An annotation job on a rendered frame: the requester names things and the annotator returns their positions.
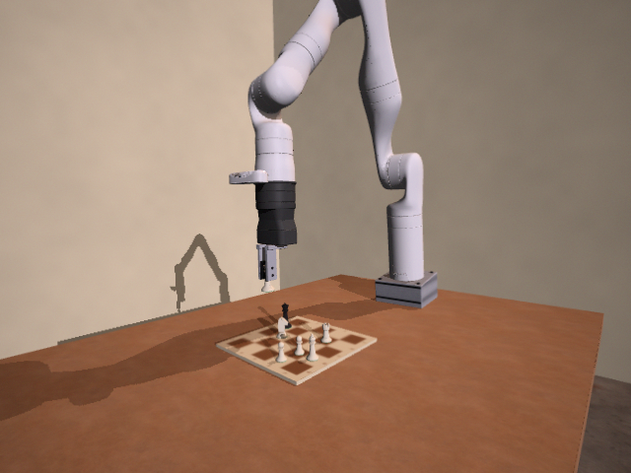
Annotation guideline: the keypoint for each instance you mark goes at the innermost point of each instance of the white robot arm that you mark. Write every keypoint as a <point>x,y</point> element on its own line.
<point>282,83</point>

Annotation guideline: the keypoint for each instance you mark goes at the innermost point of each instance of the wooden chessboard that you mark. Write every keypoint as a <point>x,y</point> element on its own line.
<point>260,348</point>

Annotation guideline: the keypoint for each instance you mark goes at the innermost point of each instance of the black chess queen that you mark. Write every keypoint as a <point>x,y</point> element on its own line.
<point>285,315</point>

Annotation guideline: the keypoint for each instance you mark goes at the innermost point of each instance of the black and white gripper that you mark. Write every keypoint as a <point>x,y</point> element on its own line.
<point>275,199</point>

